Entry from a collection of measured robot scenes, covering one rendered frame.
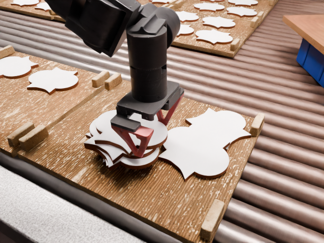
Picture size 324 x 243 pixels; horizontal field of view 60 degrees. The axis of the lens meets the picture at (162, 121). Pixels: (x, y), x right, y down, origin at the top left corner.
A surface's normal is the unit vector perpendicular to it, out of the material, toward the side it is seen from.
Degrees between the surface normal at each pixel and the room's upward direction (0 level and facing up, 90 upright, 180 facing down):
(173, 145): 6
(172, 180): 0
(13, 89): 0
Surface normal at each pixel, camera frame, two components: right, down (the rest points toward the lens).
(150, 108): -0.01, -0.79
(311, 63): -1.00, 0.04
